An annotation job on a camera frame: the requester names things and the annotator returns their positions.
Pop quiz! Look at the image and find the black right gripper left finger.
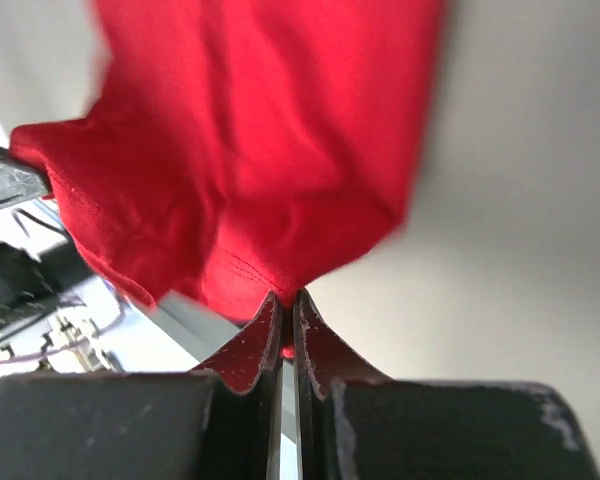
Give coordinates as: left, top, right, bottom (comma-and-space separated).
0, 295, 283, 479

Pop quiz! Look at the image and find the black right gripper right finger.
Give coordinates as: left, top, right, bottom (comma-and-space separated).
292, 292, 600, 479

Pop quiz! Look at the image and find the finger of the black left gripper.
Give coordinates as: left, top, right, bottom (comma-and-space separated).
0, 146, 51, 210

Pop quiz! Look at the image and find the red t shirt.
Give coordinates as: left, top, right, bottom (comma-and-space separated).
10, 1, 446, 321

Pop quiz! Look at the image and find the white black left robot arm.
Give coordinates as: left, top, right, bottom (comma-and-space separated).
0, 146, 57, 330

